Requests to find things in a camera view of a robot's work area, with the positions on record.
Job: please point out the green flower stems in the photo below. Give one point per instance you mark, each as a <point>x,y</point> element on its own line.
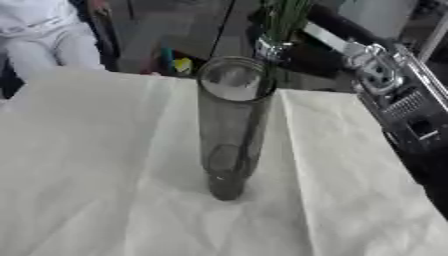
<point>284,16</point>

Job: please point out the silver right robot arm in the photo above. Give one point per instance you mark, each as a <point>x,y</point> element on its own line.
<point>417,133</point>

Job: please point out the tall smoky glass vase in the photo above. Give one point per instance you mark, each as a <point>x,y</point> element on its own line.
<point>230,133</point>

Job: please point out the yellow object on floor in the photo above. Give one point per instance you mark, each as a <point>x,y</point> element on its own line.
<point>183,65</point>

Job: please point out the thin black pole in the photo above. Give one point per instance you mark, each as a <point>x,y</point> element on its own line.
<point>223,26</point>

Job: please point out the black chair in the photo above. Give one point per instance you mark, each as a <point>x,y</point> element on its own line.
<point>105,40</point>

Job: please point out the person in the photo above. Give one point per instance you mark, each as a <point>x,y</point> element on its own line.
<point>44,36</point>

